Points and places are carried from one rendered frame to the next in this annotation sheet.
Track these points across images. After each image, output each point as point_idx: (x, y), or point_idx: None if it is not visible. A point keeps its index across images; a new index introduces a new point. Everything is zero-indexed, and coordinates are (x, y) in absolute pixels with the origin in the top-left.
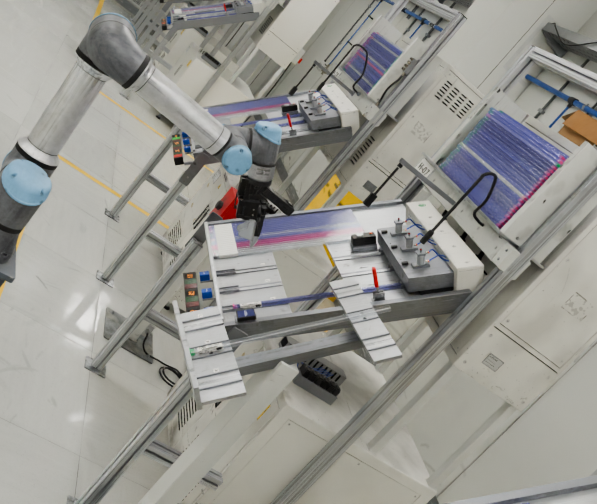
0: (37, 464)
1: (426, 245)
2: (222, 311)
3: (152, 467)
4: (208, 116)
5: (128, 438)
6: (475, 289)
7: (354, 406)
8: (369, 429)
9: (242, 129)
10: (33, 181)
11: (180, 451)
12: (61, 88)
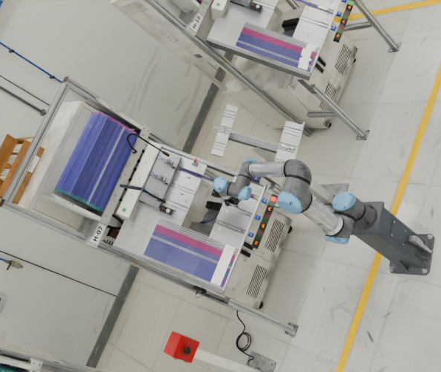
0: (342, 244)
1: (152, 176)
2: (259, 196)
3: (284, 265)
4: (260, 163)
5: (290, 280)
6: (157, 141)
7: (195, 213)
8: (197, 201)
9: (233, 185)
10: (341, 195)
11: (272, 254)
12: (320, 207)
